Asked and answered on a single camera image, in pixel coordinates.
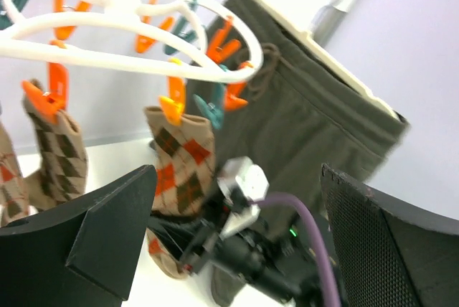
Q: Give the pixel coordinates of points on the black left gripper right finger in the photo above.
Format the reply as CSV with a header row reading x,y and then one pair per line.
x,y
391,253

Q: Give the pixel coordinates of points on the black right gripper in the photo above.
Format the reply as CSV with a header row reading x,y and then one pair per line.
x,y
194,241

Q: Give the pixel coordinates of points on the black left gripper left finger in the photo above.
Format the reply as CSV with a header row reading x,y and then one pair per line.
x,y
80,253

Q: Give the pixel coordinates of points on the brown beige checked sock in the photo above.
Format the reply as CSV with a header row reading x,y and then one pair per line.
x,y
62,174

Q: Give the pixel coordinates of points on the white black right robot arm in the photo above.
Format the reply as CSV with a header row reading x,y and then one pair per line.
x,y
301,266

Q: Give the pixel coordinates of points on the white clip sock hanger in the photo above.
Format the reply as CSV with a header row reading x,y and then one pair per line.
x,y
119,55

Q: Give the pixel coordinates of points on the white garment hanger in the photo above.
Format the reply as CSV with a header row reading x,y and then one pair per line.
x,y
305,37

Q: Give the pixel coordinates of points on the olive green hanging garment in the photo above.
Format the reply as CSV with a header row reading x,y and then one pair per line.
x,y
299,115

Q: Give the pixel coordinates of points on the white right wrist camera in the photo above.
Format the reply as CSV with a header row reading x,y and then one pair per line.
x,y
241,181

